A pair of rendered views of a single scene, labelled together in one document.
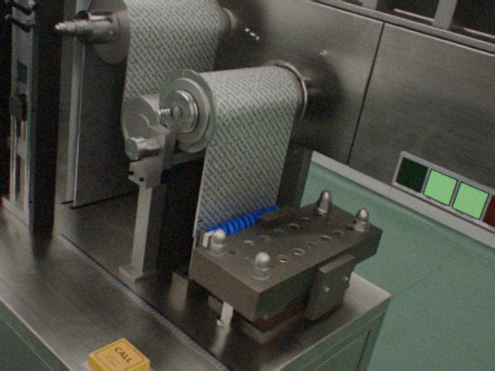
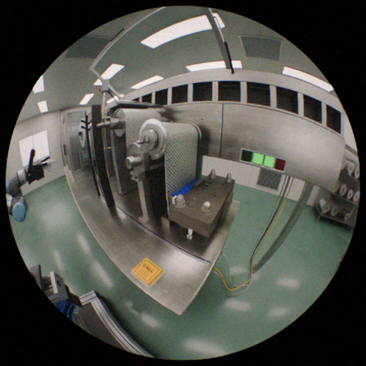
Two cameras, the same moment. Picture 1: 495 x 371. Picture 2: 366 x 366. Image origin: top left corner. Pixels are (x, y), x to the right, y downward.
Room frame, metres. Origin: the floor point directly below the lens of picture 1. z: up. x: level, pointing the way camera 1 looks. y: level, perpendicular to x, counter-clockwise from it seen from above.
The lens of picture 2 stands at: (0.60, 0.05, 1.28)
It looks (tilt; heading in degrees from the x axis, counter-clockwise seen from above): 25 degrees down; 353
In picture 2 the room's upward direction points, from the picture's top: 1 degrees clockwise
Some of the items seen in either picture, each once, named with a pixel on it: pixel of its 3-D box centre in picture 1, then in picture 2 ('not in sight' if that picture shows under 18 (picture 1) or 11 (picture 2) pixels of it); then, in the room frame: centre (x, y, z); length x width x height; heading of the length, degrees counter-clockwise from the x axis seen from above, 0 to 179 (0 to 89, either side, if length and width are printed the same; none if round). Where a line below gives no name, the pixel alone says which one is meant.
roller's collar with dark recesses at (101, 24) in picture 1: (97, 27); (114, 123); (1.18, 0.33, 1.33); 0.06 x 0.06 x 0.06; 51
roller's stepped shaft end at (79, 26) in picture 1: (69, 28); (103, 125); (1.13, 0.37, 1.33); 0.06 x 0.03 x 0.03; 141
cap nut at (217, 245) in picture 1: (218, 240); (180, 199); (0.95, 0.02, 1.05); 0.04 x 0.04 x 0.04
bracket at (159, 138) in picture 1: (145, 205); (141, 190); (1.03, 0.17, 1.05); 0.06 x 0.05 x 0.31; 141
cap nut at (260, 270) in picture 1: (261, 263); (206, 207); (0.90, -0.06, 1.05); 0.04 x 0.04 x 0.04
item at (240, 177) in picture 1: (244, 180); (183, 169); (1.10, 0.00, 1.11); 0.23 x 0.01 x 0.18; 141
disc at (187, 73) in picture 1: (186, 110); (151, 139); (1.04, 0.12, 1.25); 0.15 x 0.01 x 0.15; 51
